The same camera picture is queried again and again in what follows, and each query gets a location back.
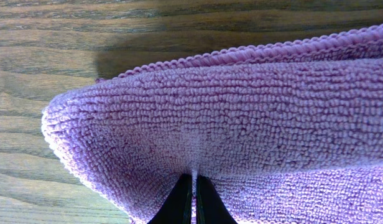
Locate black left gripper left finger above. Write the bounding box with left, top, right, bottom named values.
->
left=148, top=174, right=192, bottom=224

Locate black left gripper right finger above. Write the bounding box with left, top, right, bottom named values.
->
left=196, top=175, right=237, bottom=224

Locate pink microfiber cloth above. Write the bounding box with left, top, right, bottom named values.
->
left=42, top=24, right=383, bottom=223

